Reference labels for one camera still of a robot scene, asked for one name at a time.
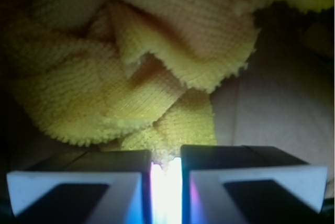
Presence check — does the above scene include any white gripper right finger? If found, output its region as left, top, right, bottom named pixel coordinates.
left=181, top=145, right=328, bottom=223

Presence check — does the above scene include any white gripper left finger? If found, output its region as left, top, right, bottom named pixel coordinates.
left=6, top=150, right=152, bottom=223

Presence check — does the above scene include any yellow terry cloth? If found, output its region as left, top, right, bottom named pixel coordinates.
left=1, top=0, right=334, bottom=164

